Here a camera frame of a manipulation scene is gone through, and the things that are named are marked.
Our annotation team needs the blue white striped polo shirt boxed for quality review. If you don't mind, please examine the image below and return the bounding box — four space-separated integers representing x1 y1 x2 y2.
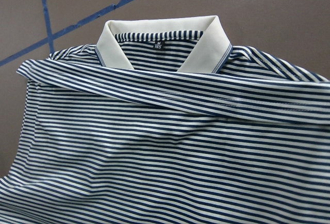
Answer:
1 16 329 223

